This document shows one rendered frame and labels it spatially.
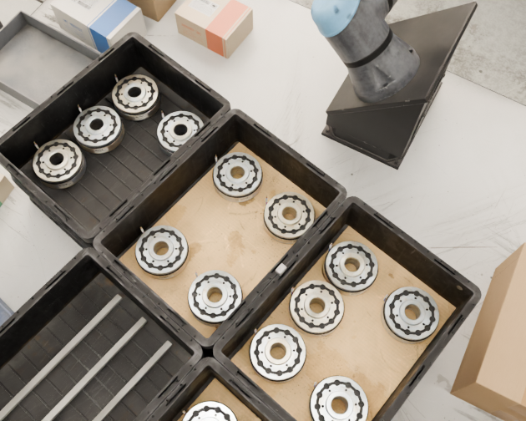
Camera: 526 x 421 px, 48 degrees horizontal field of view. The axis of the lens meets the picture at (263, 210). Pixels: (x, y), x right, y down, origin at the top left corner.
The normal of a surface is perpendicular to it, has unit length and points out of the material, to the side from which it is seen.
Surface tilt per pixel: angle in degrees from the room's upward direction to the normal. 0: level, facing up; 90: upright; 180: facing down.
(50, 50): 0
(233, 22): 0
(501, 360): 0
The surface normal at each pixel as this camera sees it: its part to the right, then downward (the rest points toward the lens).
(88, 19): 0.00, -0.41
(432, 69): -0.61, -0.60
